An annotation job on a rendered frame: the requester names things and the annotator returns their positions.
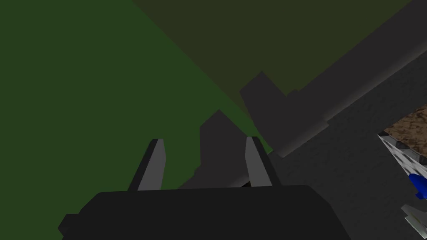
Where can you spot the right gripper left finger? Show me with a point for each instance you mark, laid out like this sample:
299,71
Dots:
151,170

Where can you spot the brown topped metal box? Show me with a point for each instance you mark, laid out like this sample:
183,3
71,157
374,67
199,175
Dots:
405,140

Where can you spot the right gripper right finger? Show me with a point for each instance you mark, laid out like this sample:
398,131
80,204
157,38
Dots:
258,165

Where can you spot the blue object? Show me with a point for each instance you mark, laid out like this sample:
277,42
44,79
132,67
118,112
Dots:
419,185

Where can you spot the grey metal object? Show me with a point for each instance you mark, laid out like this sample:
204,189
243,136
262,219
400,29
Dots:
416,218

